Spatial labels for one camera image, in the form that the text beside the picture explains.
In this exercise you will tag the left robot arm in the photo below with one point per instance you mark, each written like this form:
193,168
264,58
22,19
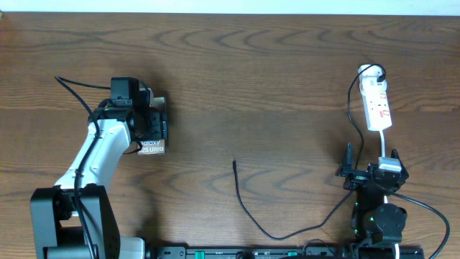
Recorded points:
74,218

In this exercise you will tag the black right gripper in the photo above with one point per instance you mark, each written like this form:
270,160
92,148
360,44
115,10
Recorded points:
356,178

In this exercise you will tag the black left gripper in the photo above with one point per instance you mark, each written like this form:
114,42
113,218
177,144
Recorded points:
155,119

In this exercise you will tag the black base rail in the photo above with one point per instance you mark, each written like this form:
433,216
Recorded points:
311,251

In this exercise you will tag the white power strip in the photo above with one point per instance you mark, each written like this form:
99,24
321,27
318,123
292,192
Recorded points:
376,107

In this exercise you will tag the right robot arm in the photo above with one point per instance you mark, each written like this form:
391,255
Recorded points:
377,222

